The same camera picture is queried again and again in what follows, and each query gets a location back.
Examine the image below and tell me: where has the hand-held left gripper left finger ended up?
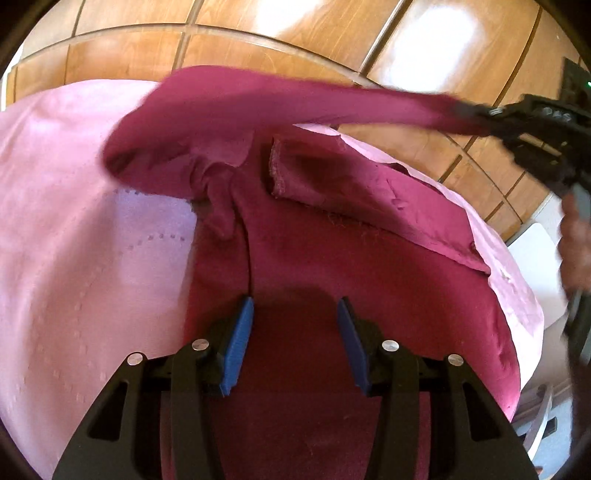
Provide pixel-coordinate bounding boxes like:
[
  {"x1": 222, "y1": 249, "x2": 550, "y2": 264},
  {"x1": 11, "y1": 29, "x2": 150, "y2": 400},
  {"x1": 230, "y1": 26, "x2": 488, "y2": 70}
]
[{"x1": 53, "y1": 296, "x2": 256, "y2": 480}]

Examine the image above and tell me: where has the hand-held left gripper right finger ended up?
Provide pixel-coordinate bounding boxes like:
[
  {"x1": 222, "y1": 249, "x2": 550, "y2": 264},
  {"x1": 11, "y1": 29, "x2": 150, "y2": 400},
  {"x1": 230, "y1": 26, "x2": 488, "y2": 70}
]
[{"x1": 337, "y1": 296, "x2": 539, "y2": 480}]

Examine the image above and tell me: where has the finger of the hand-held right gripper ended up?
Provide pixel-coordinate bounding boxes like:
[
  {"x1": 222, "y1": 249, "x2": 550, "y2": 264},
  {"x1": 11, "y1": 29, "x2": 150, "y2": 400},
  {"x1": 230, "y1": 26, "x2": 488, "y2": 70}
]
[{"x1": 452, "y1": 103, "x2": 514, "y2": 137}]

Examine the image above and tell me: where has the dark red garment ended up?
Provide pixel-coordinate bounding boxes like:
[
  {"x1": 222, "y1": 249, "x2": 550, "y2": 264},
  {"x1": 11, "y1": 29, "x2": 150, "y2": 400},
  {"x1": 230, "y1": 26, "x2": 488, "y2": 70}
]
[{"x1": 104, "y1": 65, "x2": 522, "y2": 480}]

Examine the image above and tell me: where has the person's right hand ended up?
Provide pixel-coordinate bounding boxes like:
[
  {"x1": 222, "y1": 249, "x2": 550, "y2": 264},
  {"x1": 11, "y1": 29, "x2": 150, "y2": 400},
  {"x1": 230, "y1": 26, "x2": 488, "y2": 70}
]
[{"x1": 558, "y1": 193, "x2": 591, "y2": 292}]

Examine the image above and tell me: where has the pink bedsheet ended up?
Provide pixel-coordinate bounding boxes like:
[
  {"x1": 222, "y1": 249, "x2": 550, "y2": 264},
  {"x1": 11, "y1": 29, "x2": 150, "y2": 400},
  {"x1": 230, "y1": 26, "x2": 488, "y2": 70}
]
[{"x1": 0, "y1": 78, "x2": 546, "y2": 480}]

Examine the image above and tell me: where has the wooden wardrobe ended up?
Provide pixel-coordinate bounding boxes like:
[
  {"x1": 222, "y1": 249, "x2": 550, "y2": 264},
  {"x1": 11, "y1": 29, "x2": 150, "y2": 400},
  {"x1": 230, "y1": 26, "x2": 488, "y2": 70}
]
[{"x1": 9, "y1": 0, "x2": 585, "y2": 245}]

